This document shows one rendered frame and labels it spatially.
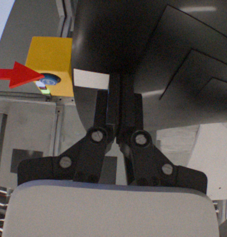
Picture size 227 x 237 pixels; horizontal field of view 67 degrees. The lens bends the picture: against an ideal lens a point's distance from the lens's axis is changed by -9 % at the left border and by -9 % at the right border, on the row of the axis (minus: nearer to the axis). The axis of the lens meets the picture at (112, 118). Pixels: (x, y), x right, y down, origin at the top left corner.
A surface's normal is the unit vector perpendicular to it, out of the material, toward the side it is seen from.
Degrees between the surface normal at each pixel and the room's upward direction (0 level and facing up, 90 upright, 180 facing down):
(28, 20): 90
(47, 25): 90
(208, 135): 50
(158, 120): 11
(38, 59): 90
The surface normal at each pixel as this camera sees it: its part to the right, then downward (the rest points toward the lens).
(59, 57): 0.08, -0.21
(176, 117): 0.00, 0.93
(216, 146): 0.02, 0.46
